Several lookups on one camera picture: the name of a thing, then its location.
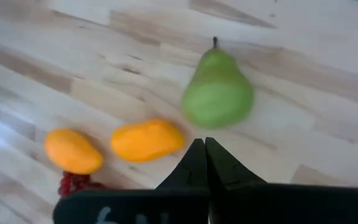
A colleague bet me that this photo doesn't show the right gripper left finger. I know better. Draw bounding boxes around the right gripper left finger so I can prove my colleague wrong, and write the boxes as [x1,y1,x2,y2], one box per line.
[53,138,211,224]

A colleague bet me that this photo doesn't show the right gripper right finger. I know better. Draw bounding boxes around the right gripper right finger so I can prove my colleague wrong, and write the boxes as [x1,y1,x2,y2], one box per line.
[204,136,358,224]

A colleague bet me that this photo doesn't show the orange mango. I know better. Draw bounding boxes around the orange mango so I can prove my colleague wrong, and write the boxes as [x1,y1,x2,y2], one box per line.
[44,128,104,175]

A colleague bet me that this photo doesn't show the green pear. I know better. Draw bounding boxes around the green pear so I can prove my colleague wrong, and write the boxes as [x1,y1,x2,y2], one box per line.
[181,36,255,130]

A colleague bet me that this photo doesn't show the yellow mango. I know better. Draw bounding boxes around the yellow mango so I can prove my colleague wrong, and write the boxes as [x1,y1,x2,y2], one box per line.
[110,118,186,163]

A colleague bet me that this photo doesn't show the red grape bunch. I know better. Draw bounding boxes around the red grape bunch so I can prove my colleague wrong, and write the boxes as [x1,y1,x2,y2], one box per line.
[57,170,108,198]

